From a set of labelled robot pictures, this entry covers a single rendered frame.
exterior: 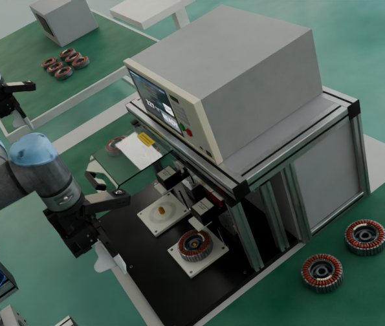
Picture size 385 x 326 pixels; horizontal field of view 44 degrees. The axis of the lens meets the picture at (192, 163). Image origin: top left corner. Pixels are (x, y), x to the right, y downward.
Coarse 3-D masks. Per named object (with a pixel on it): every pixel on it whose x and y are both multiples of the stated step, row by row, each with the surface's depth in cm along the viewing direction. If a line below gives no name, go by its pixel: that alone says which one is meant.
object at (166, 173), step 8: (168, 168) 165; (176, 168) 168; (160, 176) 163; (168, 176) 162; (176, 176) 162; (184, 176) 164; (160, 184) 166; (168, 184) 162; (176, 184) 163; (160, 192) 163
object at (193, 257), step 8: (192, 232) 153; (200, 232) 152; (184, 240) 151; (192, 240) 153; (200, 240) 153; (208, 240) 148; (184, 248) 149; (192, 248) 149; (200, 248) 147; (208, 248) 147; (184, 256) 147; (192, 256) 145; (200, 256) 146
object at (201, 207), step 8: (224, 192) 150; (200, 200) 148; (208, 200) 146; (240, 200) 148; (192, 208) 146; (200, 208) 145; (208, 208) 144; (216, 208) 144; (224, 208) 145; (200, 216) 142; (208, 216) 144; (216, 216) 145; (192, 224) 146; (200, 224) 145
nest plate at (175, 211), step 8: (160, 200) 176; (168, 200) 174; (176, 200) 173; (152, 208) 173; (168, 208) 171; (176, 208) 169; (184, 208) 168; (144, 216) 172; (152, 216) 170; (160, 216) 169; (168, 216) 168; (176, 216) 166; (184, 216) 166; (152, 224) 167; (160, 224) 166; (168, 224) 164; (152, 232) 164; (160, 232) 163
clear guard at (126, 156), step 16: (144, 128) 162; (112, 144) 161; (128, 144) 158; (144, 144) 155; (160, 144) 152; (96, 160) 157; (112, 160) 154; (128, 160) 151; (144, 160) 148; (96, 176) 155; (112, 176) 147; (128, 176) 144
